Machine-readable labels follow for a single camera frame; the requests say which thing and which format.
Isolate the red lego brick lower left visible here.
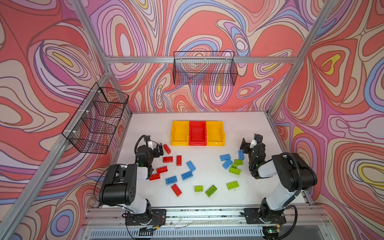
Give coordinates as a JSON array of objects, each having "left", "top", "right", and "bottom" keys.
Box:
[{"left": 150, "top": 174, "right": 161, "bottom": 181}]

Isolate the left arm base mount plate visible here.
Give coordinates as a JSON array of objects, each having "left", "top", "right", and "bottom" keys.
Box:
[{"left": 122, "top": 209, "right": 167, "bottom": 227}]

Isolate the yellow plastic bin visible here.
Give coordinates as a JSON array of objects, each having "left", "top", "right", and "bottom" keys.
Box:
[
  {"left": 171, "top": 121, "right": 190, "bottom": 146},
  {"left": 206, "top": 121, "right": 226, "bottom": 147}
]

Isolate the black wire basket back wall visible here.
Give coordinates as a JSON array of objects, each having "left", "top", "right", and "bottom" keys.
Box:
[{"left": 173, "top": 50, "right": 238, "bottom": 86}]

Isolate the black wire basket left wall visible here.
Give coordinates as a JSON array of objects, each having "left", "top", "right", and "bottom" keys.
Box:
[{"left": 62, "top": 83, "right": 129, "bottom": 154}]

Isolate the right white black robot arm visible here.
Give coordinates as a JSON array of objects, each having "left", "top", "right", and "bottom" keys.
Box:
[{"left": 240, "top": 134, "right": 318, "bottom": 224}]

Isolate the aluminium front rail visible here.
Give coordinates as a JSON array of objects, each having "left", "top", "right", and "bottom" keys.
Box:
[{"left": 83, "top": 205, "right": 331, "bottom": 229}]

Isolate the red plastic bin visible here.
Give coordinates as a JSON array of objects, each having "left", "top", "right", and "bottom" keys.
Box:
[{"left": 189, "top": 121, "right": 207, "bottom": 146}]

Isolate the red lego brick upright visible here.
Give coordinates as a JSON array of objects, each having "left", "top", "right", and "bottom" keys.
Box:
[{"left": 176, "top": 156, "right": 182, "bottom": 167}]

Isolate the right yellow plastic bin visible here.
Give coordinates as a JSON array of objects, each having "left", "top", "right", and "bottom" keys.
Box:
[{"left": 206, "top": 121, "right": 226, "bottom": 147}]

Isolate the red lego brick flat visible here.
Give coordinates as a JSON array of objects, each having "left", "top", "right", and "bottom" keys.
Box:
[{"left": 163, "top": 157, "right": 174, "bottom": 163}]

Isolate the small green lego front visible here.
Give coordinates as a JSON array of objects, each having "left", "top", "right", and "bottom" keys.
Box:
[{"left": 194, "top": 186, "right": 204, "bottom": 193}]

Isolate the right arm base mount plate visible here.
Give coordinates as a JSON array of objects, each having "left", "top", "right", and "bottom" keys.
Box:
[{"left": 240, "top": 208, "right": 287, "bottom": 225}]

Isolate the left yellow plastic bin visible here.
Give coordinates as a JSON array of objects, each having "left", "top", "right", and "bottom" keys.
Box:
[{"left": 171, "top": 121, "right": 190, "bottom": 146}]

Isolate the red lego brick far left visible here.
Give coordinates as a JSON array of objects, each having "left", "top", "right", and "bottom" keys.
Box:
[{"left": 163, "top": 144, "right": 171, "bottom": 155}]

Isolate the black wire basket wall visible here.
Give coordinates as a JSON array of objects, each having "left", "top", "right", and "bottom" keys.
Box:
[
  {"left": 62, "top": 83, "right": 129, "bottom": 154},
  {"left": 173, "top": 50, "right": 238, "bottom": 86}
]

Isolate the red lego brick near front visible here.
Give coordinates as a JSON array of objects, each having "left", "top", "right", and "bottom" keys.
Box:
[{"left": 171, "top": 184, "right": 182, "bottom": 197}]

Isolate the blue lego brick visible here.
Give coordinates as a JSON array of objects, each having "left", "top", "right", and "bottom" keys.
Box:
[
  {"left": 181, "top": 171, "right": 193, "bottom": 181},
  {"left": 222, "top": 160, "right": 233, "bottom": 170},
  {"left": 238, "top": 150, "right": 245, "bottom": 160},
  {"left": 166, "top": 176, "right": 178, "bottom": 186},
  {"left": 186, "top": 161, "right": 196, "bottom": 172},
  {"left": 220, "top": 154, "right": 231, "bottom": 162}
]

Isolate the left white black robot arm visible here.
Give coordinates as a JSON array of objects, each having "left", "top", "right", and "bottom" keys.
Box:
[{"left": 98, "top": 135, "right": 164, "bottom": 217}]

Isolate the red lego brick on side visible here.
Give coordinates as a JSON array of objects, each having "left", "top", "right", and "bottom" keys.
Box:
[{"left": 156, "top": 166, "right": 168, "bottom": 174}]

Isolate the small green lego brick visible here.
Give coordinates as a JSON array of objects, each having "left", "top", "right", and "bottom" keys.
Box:
[{"left": 234, "top": 159, "right": 244, "bottom": 166}]

